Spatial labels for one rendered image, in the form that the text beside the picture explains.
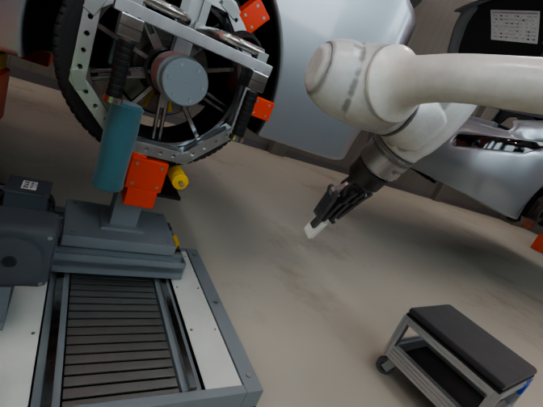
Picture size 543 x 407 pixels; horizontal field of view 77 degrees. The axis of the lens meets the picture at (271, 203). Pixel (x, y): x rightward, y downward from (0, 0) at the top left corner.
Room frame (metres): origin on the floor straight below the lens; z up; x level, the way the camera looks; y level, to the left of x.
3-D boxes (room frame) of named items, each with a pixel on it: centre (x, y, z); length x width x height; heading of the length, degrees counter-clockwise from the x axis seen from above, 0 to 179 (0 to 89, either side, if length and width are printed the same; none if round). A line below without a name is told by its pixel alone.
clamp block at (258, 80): (1.04, 0.19, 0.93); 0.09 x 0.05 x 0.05; 34
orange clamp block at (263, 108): (1.30, 0.18, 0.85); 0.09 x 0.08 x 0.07; 124
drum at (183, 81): (1.06, 0.40, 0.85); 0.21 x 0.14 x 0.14; 34
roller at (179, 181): (1.27, 0.40, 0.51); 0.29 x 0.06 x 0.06; 34
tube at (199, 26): (1.07, 0.29, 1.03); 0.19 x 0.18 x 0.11; 34
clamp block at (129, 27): (0.85, 0.47, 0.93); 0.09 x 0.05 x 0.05; 34
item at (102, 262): (1.26, 0.53, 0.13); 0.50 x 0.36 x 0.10; 124
